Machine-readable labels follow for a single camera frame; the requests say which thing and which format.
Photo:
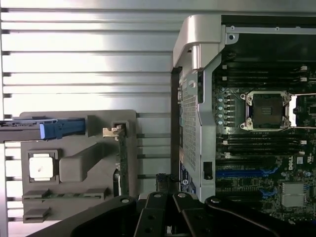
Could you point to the grey plastic parts rack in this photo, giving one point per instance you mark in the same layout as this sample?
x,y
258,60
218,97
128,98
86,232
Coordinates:
x,y
98,160

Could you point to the metal socket cover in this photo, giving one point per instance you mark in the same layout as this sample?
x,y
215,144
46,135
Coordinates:
x,y
295,111

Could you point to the blue expansion slot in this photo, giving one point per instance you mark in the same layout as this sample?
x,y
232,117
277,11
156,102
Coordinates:
x,y
247,172

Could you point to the hard disk with blue caddy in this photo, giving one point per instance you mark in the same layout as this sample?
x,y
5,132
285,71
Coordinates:
x,y
61,124

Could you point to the grey open PC case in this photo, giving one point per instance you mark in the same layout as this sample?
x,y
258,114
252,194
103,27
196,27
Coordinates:
x,y
207,138

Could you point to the green RAM stick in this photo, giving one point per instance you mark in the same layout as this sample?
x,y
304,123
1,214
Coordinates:
x,y
74,196

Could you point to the CPU socket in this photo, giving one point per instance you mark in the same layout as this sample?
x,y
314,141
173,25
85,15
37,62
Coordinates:
x,y
266,111

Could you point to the green Dell motherboard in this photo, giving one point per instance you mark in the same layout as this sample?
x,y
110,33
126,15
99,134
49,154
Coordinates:
x,y
247,182

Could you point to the silver CPU chip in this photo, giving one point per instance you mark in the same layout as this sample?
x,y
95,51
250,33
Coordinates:
x,y
40,168

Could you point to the silver chipset heatsink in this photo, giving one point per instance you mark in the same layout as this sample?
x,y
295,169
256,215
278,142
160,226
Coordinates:
x,y
293,195

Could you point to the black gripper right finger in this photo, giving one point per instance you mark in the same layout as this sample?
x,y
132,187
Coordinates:
x,y
195,217

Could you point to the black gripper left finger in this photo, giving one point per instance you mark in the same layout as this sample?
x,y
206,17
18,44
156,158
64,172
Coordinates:
x,y
150,217

